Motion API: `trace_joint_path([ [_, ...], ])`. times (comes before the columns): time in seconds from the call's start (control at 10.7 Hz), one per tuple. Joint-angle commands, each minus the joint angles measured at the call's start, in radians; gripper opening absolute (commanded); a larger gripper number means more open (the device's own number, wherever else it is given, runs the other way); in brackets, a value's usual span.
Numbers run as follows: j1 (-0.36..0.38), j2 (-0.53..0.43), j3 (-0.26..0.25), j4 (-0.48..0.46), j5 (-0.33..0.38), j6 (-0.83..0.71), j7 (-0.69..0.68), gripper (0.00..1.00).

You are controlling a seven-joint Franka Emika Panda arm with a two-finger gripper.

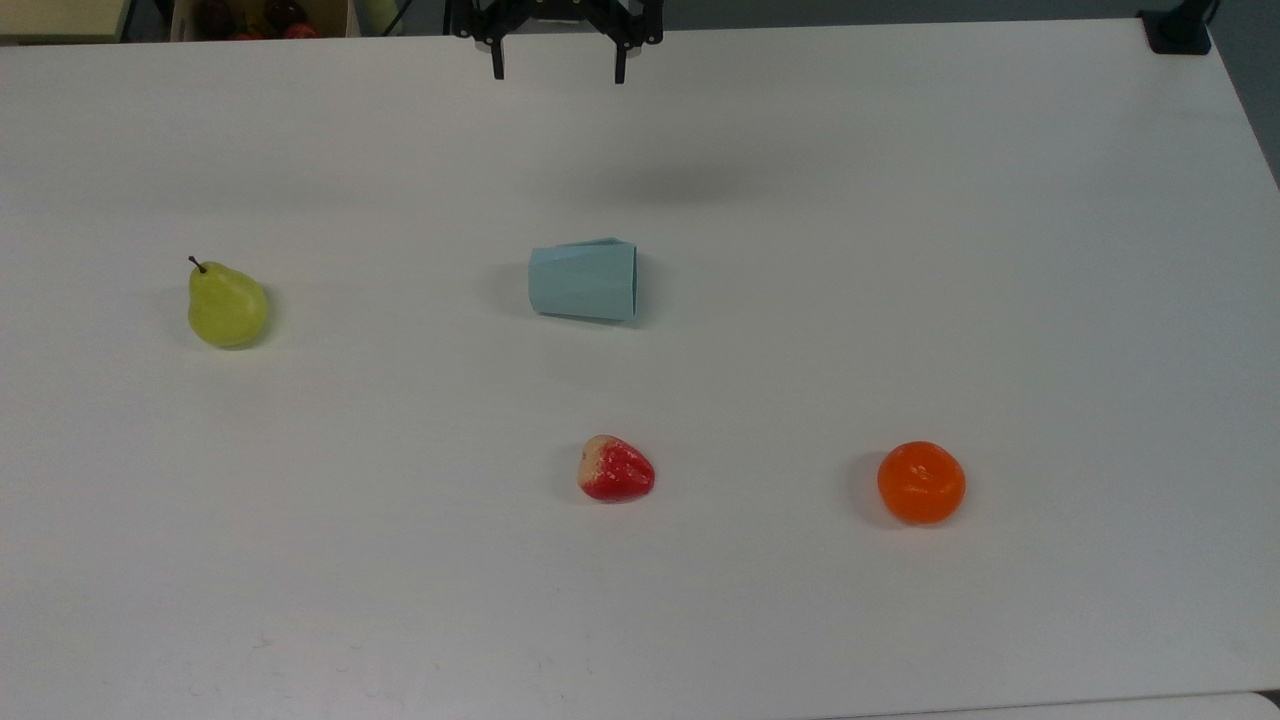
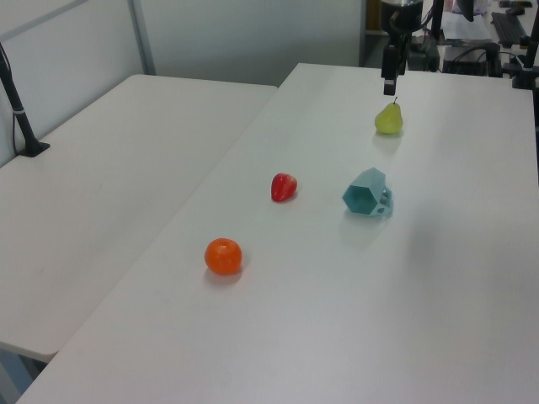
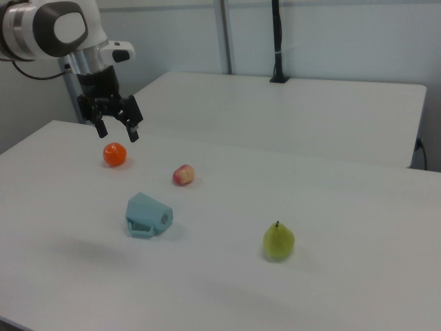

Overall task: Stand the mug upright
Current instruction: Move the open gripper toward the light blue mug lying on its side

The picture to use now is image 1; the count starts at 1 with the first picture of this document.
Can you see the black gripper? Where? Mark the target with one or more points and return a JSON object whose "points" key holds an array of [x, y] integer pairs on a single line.
{"points": [[556, 14]]}

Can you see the light blue mug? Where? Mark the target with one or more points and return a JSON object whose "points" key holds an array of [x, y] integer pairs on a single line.
{"points": [[585, 282]]}

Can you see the cardboard box with fruit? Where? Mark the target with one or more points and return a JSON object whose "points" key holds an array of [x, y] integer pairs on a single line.
{"points": [[262, 18]]}

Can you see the red and cream strawberry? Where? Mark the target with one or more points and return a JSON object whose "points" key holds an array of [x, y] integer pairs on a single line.
{"points": [[616, 470]]}

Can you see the green pear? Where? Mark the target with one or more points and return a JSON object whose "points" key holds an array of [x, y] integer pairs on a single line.
{"points": [[226, 308]]}

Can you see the wooden furniture piece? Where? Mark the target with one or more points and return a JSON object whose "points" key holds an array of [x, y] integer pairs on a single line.
{"points": [[60, 18]]}

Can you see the orange mandarin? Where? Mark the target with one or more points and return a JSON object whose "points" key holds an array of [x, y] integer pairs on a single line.
{"points": [[921, 483]]}

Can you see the black table clamp mount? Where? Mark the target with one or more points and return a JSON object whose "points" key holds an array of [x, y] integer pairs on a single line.
{"points": [[1178, 28]]}

